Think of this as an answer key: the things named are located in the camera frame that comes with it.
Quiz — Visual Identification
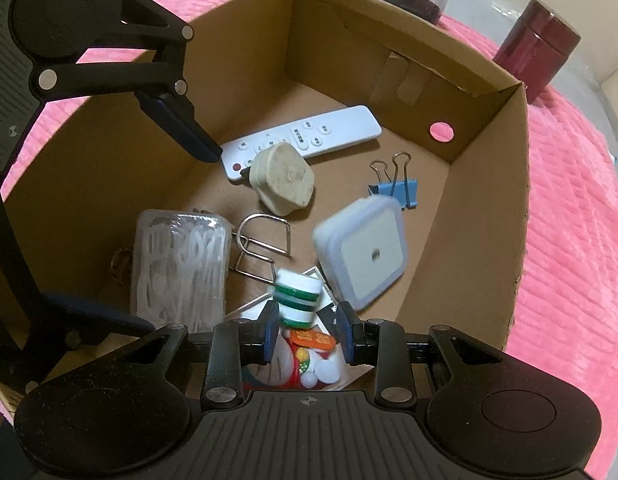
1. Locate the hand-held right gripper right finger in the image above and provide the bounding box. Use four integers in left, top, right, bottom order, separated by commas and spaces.
335, 300, 504, 406

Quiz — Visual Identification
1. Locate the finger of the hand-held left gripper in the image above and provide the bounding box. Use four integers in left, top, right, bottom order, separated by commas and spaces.
0, 170, 157, 394
29, 0, 224, 163

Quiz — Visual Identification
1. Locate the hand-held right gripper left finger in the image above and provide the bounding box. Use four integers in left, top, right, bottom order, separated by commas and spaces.
116, 301, 282, 406

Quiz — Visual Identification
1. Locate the red toy figure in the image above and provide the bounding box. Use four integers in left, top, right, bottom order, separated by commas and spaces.
241, 327, 347, 393

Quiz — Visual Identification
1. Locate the small striped cylinder toy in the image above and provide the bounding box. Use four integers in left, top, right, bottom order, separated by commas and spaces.
274, 269, 323, 329

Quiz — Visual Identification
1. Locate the white shallow box tray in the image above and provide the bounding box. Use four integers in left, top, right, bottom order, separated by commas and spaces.
229, 265, 380, 396

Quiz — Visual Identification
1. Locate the white square night light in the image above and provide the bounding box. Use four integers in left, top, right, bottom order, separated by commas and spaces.
312, 196, 407, 312

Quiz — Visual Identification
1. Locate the metal wire rack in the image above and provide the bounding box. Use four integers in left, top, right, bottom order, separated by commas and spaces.
229, 213, 292, 281

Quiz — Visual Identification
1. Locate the brown cardboard box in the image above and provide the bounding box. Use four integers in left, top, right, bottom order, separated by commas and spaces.
0, 0, 532, 426

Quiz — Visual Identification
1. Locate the clear plastic bag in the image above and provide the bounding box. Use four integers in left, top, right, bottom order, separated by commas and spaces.
129, 208, 229, 333

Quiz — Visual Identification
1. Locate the beige plug adapter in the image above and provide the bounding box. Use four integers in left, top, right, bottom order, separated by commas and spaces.
248, 142, 316, 219

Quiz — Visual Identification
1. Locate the blue binder clip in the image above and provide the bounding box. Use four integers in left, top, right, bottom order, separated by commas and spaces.
367, 152, 420, 212

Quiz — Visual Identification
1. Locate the white remote control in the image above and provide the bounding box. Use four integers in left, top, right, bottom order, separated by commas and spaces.
220, 105, 383, 184

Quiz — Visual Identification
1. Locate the pink fluffy blanket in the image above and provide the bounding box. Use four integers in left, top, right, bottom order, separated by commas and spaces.
0, 0, 618, 480

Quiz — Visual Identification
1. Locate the maroon canister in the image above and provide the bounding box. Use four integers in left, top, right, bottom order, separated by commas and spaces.
492, 0, 582, 106

